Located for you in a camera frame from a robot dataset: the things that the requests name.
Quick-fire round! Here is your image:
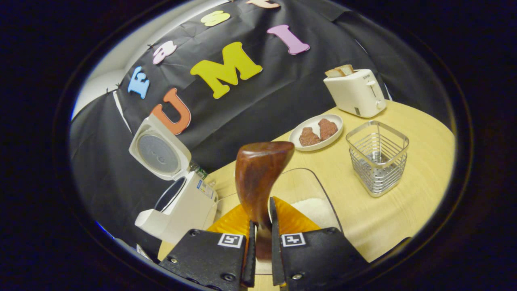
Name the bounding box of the clear water bottle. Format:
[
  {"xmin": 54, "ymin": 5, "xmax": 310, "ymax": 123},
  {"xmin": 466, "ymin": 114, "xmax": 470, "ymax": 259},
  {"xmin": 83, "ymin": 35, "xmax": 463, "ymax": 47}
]
[{"xmin": 190, "ymin": 161, "xmax": 208, "ymax": 180}]

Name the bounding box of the brown wooden spoon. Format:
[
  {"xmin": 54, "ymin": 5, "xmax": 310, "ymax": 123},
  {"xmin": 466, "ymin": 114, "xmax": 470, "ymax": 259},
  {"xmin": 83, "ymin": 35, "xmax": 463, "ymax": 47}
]
[{"xmin": 235, "ymin": 141, "xmax": 295, "ymax": 261}]

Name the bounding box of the brown meat piece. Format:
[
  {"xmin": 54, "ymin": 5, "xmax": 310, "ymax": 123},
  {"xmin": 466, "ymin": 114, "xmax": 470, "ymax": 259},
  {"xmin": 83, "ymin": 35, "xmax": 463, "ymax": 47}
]
[
  {"xmin": 318, "ymin": 118, "xmax": 338, "ymax": 141},
  {"xmin": 299, "ymin": 127, "xmax": 322, "ymax": 147}
]

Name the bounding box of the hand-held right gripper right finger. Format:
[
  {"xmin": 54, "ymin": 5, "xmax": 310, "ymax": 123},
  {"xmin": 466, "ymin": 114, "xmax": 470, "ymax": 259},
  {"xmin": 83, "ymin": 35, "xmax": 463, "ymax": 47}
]
[{"xmin": 269, "ymin": 196, "xmax": 369, "ymax": 289}]

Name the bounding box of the clear container of rice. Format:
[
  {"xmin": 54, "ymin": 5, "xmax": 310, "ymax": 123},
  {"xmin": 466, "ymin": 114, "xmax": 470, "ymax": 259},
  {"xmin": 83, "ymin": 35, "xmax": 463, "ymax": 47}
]
[{"xmin": 214, "ymin": 168, "xmax": 344, "ymax": 275}]

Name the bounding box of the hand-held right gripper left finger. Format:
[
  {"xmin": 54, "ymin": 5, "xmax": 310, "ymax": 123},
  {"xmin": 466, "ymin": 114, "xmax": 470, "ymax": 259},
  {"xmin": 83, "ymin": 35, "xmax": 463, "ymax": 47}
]
[{"xmin": 159, "ymin": 202, "xmax": 257, "ymax": 291}]

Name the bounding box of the white oval plate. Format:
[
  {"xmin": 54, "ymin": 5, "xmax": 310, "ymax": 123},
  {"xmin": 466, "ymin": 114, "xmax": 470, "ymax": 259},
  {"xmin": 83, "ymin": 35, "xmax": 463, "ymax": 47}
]
[{"xmin": 289, "ymin": 114, "xmax": 344, "ymax": 152}]

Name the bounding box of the white toaster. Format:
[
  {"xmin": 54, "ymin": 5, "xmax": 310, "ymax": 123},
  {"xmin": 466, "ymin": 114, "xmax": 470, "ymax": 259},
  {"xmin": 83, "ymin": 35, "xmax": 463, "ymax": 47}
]
[{"xmin": 323, "ymin": 69, "xmax": 387, "ymax": 118}]

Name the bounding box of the white rice cooker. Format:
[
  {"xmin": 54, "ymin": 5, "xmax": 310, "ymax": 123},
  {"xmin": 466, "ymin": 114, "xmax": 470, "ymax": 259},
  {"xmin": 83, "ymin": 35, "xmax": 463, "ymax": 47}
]
[{"xmin": 128, "ymin": 114, "xmax": 219, "ymax": 245}]

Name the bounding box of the black backdrop cloth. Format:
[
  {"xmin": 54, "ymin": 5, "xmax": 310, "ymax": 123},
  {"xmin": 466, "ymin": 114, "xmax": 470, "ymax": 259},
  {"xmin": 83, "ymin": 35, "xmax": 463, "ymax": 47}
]
[{"xmin": 69, "ymin": 0, "xmax": 453, "ymax": 259}]

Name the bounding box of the metal wire chopstick holder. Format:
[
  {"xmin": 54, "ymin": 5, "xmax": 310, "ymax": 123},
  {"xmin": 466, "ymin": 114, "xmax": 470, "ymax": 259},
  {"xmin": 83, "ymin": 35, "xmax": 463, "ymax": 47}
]
[{"xmin": 346, "ymin": 120, "xmax": 410, "ymax": 198}]

